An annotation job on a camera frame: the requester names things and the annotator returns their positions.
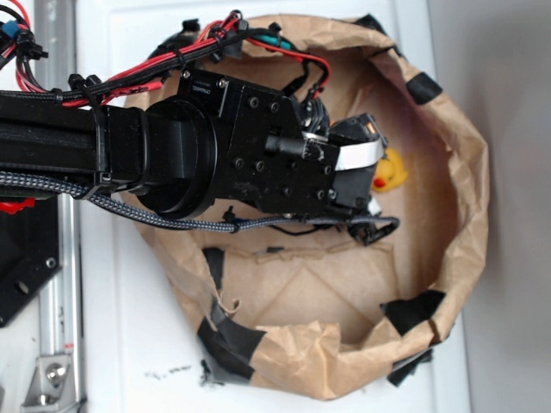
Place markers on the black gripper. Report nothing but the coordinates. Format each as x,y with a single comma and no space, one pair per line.
250,147

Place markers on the silver corner bracket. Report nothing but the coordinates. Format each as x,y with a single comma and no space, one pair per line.
53,386

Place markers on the yellow rubber duck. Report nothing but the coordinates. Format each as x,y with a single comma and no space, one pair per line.
390,172

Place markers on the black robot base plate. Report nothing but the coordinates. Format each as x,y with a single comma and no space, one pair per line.
29,255

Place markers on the brown paper bag bin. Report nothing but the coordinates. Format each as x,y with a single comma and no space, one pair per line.
321,315

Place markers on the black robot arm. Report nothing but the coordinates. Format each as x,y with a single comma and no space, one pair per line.
108,149

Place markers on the silver aluminium rail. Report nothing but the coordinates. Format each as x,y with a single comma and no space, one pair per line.
60,300

